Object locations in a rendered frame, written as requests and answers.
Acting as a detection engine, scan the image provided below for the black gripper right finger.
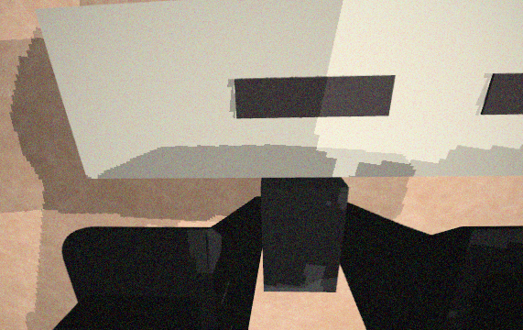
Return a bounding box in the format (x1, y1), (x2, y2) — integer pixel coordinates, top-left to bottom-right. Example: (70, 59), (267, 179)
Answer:
(340, 203), (523, 330)

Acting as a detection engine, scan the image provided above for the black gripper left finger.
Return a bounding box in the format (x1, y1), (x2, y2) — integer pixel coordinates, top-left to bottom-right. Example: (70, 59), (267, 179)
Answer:
(62, 196), (262, 330)

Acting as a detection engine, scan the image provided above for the black two-prong plug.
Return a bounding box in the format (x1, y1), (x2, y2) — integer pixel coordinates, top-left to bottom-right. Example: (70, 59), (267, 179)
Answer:
(260, 177), (349, 292)

